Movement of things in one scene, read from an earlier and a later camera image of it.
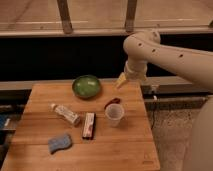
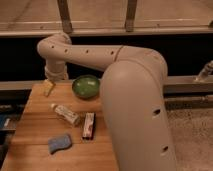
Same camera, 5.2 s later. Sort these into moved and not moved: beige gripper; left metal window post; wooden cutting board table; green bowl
Moved: beige gripper
Not moved: green bowl; wooden cutting board table; left metal window post
